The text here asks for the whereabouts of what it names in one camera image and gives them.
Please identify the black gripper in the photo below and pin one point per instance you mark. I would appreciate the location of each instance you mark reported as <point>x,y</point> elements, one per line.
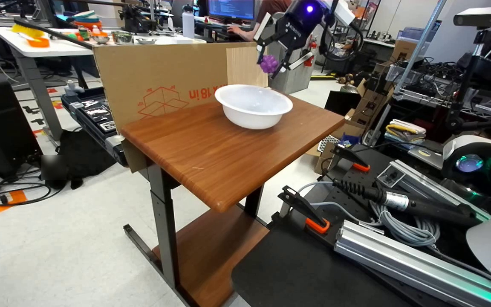
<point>286,36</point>

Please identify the purple toy grape bunch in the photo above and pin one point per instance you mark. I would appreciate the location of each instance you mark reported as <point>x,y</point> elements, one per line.
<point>269,63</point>

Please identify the white plastic bowl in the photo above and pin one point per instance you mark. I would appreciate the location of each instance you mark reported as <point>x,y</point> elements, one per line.
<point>252,106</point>

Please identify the computer monitor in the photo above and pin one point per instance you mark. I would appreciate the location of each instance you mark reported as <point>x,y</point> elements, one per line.
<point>232,9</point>

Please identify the cardboard box panel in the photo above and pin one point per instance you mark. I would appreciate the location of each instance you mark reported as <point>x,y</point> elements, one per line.
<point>158,79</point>

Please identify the orange black clamp right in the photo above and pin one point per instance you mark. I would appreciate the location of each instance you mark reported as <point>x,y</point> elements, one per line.
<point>356,162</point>

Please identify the orange black clamp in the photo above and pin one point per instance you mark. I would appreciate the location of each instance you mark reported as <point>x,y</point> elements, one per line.
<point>356,162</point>
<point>313,220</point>

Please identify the wooden side table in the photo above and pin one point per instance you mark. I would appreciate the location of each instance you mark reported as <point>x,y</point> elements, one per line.
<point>204,181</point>

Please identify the orange black clamp left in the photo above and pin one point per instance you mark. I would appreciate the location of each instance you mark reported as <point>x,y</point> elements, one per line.
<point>313,220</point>

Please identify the black backpack on floor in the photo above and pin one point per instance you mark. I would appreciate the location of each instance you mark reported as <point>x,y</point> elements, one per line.
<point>78,155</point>

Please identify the white desk with clutter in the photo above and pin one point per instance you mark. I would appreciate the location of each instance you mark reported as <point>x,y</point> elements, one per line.
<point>46,51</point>

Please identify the aluminium extrusion rail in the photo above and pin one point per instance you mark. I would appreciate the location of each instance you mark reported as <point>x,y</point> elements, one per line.
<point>411,266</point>
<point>399,174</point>

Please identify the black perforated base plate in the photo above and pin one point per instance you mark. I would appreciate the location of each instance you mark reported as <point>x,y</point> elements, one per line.
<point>293,266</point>

